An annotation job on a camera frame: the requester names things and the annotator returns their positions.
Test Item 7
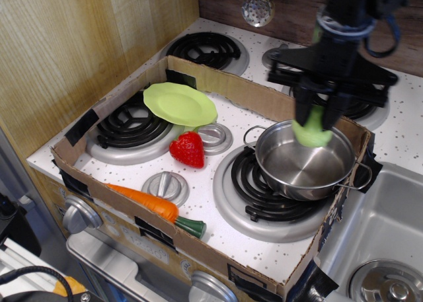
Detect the silver stovetop knob middle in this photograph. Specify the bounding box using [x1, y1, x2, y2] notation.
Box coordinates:
[198, 123, 233, 155]

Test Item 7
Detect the rear right black burner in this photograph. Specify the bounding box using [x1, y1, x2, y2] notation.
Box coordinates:
[289, 84, 387, 119]

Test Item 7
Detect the silver oven knob right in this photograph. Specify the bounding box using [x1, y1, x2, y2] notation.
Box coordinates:
[188, 270, 238, 302]

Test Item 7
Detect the silver stovetop knob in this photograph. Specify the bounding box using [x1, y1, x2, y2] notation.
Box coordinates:
[141, 171, 190, 207]
[262, 44, 289, 69]
[198, 123, 233, 155]

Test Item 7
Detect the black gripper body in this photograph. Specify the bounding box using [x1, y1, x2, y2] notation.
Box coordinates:
[268, 35, 398, 106]

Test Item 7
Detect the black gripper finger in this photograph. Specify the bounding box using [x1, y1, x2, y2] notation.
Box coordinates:
[322, 93, 353, 130]
[293, 77, 314, 126]

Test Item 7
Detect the front right black burner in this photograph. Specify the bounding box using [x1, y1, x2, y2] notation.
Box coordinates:
[231, 147, 326, 222]

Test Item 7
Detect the silver oven door handle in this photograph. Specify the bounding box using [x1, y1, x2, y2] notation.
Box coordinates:
[67, 231, 168, 301]

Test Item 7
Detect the steel sink basin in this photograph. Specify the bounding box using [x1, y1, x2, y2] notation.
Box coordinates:
[318, 163, 422, 301]

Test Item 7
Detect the silver oven knob left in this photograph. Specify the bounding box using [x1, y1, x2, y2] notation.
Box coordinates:
[62, 196, 102, 234]

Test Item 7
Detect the black cable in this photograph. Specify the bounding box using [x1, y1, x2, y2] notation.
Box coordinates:
[0, 266, 74, 302]

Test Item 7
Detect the hanging perforated steel ladle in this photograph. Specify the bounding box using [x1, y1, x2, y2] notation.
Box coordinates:
[241, 0, 275, 28]

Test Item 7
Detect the light green toy plate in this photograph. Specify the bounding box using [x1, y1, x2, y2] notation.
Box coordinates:
[143, 82, 217, 128]

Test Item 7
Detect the front left black burner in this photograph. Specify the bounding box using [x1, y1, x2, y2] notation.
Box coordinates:
[96, 91, 173, 149]

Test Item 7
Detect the orange toy carrot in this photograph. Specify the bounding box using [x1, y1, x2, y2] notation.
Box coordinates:
[106, 183, 207, 239]

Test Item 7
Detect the small steel pan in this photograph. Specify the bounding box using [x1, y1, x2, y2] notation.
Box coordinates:
[245, 120, 373, 201]

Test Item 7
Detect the silver sink drain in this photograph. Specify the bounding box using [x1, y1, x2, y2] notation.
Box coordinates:
[348, 260, 422, 301]

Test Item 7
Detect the green toy broccoli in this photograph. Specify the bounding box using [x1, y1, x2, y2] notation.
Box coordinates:
[291, 105, 332, 148]

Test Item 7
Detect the silver oven knob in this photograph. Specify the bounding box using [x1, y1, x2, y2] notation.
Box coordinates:
[62, 196, 102, 234]
[188, 270, 238, 302]

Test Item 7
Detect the red toy strawberry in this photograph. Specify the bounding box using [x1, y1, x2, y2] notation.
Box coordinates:
[169, 132, 205, 169]

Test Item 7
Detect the black burner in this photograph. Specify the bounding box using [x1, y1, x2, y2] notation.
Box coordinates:
[231, 147, 326, 222]
[289, 84, 387, 119]
[162, 32, 243, 70]
[96, 91, 173, 149]

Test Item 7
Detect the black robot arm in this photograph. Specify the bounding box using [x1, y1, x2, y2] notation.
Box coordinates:
[268, 0, 408, 130]

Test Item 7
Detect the silver stovetop knob rear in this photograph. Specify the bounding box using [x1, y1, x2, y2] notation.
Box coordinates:
[262, 44, 289, 69]

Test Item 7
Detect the rear left black burner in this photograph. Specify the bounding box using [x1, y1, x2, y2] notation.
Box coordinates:
[162, 32, 243, 70]

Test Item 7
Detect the silver stovetop knob front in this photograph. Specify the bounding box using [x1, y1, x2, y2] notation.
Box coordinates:
[141, 171, 190, 207]

